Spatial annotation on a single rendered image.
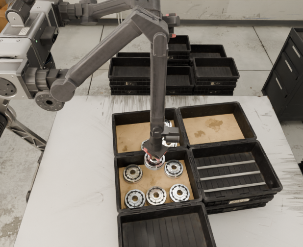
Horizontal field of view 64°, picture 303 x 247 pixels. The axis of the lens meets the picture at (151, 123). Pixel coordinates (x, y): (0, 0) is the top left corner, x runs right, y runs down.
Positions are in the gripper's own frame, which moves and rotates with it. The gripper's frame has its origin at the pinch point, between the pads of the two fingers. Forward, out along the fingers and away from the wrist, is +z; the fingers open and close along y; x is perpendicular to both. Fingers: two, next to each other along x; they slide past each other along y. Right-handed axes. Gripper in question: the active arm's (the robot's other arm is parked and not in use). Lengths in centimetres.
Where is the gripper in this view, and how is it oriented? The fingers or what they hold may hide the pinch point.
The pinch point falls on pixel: (154, 157)
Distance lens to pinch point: 120.4
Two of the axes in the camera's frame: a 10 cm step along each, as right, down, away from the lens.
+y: -7.9, -4.9, 3.7
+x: -6.1, 6.1, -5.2
